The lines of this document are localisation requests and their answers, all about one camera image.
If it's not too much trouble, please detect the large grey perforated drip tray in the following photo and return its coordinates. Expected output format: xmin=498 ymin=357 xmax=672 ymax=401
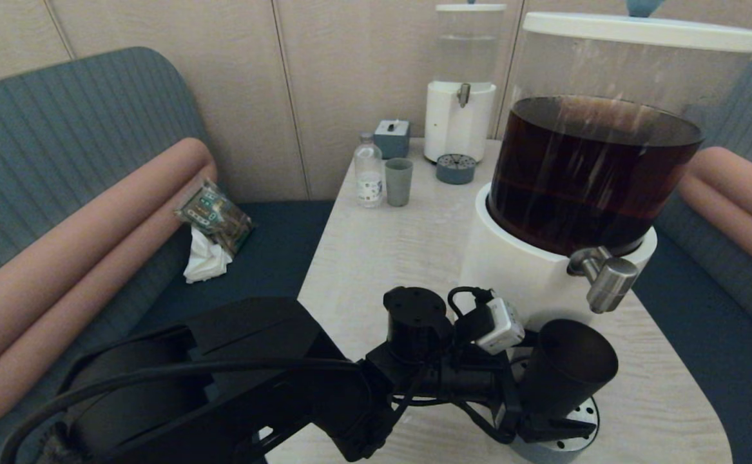
xmin=492 ymin=358 xmax=601 ymax=464

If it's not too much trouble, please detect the teal upholstered bench sofa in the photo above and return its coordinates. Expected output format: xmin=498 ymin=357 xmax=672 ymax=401
xmin=630 ymin=53 xmax=752 ymax=464
xmin=0 ymin=45 xmax=338 ymax=464

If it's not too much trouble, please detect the small white dispenser lid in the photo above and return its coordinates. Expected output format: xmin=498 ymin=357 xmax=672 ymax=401
xmin=436 ymin=3 xmax=508 ymax=14

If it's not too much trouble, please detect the grey-blue tissue box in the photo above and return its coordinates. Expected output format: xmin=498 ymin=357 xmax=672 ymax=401
xmin=374 ymin=119 xmax=410 ymax=159

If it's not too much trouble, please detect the grey tapered cup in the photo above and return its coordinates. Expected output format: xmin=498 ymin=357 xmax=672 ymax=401
xmin=385 ymin=158 xmax=414 ymax=207

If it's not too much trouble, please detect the green printed snack packet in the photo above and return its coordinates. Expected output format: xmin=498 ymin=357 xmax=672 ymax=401
xmin=173 ymin=178 xmax=255 ymax=256

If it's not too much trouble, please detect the pink bolster cushion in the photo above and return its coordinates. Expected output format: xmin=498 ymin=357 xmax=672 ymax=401
xmin=0 ymin=137 xmax=218 ymax=434
xmin=677 ymin=146 xmax=752 ymax=287

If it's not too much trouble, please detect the small clear water dispenser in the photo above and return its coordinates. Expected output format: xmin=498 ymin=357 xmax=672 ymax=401
xmin=424 ymin=10 xmax=497 ymax=165

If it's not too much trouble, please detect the black left camera cable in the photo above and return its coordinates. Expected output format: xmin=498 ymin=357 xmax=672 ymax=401
xmin=447 ymin=287 xmax=494 ymax=323

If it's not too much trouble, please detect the large dark tea dispenser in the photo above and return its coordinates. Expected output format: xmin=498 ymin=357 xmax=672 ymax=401
xmin=456 ymin=29 xmax=752 ymax=362

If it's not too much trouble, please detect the large white dispenser lid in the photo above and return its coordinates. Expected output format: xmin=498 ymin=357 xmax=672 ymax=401
xmin=523 ymin=0 xmax=752 ymax=53

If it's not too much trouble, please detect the small grey perforated drip tray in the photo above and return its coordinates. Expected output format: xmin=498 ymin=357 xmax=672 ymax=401
xmin=436 ymin=153 xmax=477 ymax=185

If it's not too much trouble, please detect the black tapered cup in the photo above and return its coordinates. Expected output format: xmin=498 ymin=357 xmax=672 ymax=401
xmin=517 ymin=319 xmax=619 ymax=423

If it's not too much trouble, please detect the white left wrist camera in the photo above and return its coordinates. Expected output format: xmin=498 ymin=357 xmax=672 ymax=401
xmin=477 ymin=296 xmax=526 ymax=355

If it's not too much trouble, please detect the crumpled white tissue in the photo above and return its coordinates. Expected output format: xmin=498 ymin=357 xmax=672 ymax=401
xmin=182 ymin=224 xmax=233 ymax=283

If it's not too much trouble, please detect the clear plastic bottle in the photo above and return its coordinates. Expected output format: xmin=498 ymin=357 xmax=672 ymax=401
xmin=354 ymin=133 xmax=385 ymax=208

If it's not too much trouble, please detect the large silver dispenser tap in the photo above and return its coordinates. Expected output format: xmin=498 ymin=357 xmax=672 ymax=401
xmin=568 ymin=247 xmax=641 ymax=314

